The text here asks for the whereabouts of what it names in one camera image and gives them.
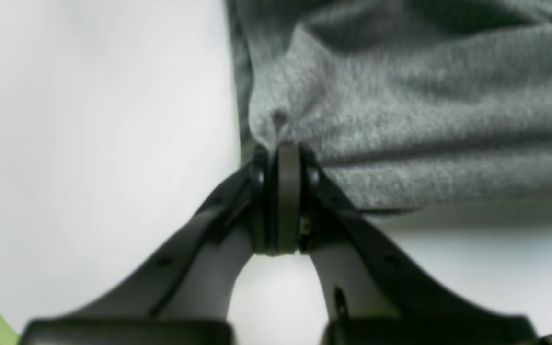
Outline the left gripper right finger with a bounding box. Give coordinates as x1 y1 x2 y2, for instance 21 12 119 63
276 143 538 345

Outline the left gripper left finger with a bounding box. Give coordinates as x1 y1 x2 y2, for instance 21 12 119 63
20 146 272 345

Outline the dark grey T-shirt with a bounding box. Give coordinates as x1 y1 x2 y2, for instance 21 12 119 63
224 0 552 210

